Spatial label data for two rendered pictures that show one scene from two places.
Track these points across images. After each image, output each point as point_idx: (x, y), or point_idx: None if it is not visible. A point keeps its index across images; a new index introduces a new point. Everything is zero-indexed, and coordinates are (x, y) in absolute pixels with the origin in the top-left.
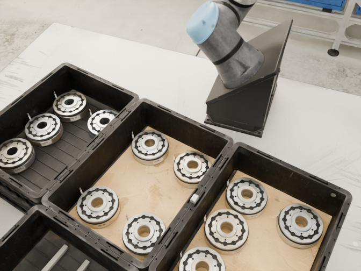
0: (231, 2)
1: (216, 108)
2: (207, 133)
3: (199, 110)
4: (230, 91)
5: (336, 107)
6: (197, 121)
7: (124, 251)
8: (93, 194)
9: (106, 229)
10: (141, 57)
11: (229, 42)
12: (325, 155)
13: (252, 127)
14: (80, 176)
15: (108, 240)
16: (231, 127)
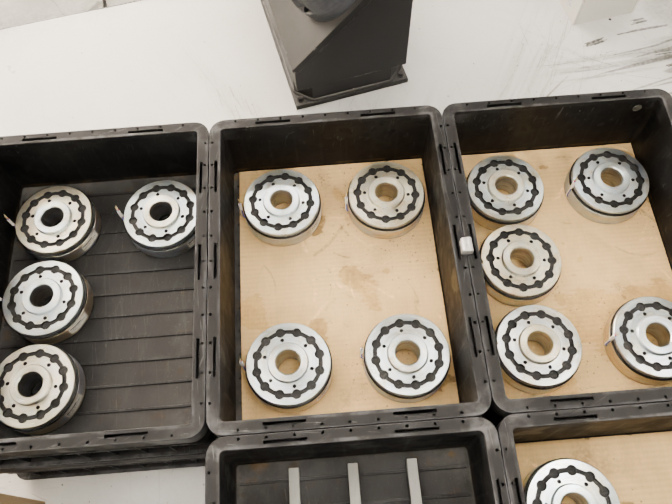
0: None
1: (316, 71)
2: (382, 121)
3: (271, 91)
4: (337, 24)
5: None
6: (283, 113)
7: (435, 406)
8: (266, 353)
9: (331, 393)
10: (76, 49)
11: None
12: (517, 54)
13: (387, 72)
14: (225, 338)
15: (394, 409)
16: (350, 90)
